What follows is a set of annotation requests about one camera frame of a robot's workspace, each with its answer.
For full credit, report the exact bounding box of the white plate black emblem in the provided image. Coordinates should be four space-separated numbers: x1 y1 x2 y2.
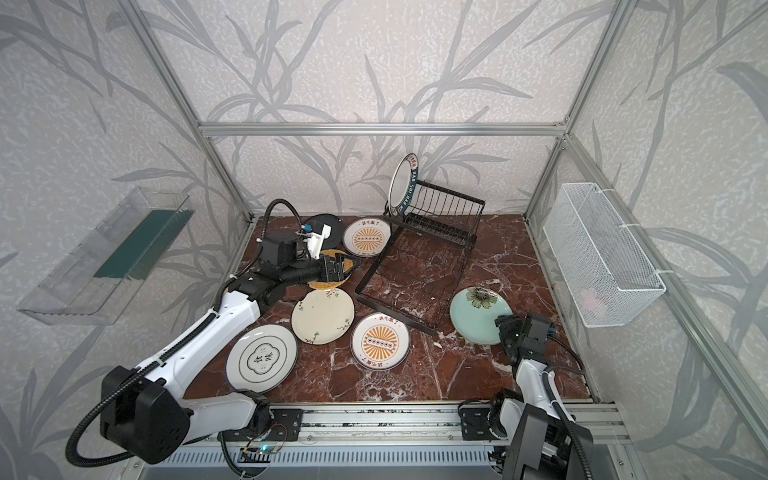
226 325 298 394

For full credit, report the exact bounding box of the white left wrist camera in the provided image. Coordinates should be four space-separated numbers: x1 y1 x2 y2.
302 223 332 260

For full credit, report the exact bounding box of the orange sunburst plate by rack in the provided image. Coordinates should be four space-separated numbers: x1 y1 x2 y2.
343 217 391 258

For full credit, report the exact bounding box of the orange woven bamboo plate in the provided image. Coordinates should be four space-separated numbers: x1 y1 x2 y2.
308 249 359 290

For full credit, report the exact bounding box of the cream floral plate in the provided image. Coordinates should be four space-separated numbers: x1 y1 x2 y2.
291 288 355 345

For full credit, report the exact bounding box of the mint green flower plate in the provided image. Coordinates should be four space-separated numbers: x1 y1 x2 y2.
449 286 512 346

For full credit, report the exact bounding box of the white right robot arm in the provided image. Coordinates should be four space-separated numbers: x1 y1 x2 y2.
457 313 596 479

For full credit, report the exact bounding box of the black wire dish rack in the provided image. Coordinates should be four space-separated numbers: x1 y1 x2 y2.
355 180 485 336

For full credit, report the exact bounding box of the green rim lettered plate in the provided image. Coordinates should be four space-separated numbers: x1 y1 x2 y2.
387 153 419 216

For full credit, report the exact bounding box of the orange sunburst plate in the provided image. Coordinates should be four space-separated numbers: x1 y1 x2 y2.
343 217 391 258
351 313 411 371

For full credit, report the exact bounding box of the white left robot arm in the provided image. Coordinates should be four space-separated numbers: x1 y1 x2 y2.
65 214 358 468

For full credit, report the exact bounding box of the white mesh wall basket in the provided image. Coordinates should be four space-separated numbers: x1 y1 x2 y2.
543 182 666 328

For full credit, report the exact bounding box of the black round plate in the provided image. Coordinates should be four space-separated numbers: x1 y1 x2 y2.
302 213 347 252

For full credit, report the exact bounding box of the orange sunburst plate front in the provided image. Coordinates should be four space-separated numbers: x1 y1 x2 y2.
351 313 411 371

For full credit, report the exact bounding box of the clear acrylic wall shelf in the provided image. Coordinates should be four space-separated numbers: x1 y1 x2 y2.
17 187 195 326

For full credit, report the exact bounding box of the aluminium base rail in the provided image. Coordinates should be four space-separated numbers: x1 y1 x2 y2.
128 403 631 448

